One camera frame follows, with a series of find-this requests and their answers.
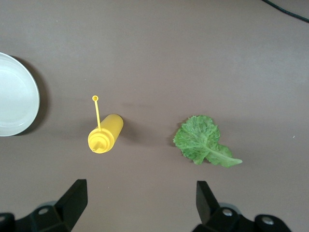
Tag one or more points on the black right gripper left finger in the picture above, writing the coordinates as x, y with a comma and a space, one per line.
72, 198

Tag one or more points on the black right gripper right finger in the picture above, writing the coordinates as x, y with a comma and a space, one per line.
205, 203

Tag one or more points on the green lettuce leaf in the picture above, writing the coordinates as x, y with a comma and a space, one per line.
199, 139

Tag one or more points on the yellow squeeze bottle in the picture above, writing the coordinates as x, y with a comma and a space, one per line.
108, 130

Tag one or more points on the white plate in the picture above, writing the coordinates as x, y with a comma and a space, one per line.
17, 96

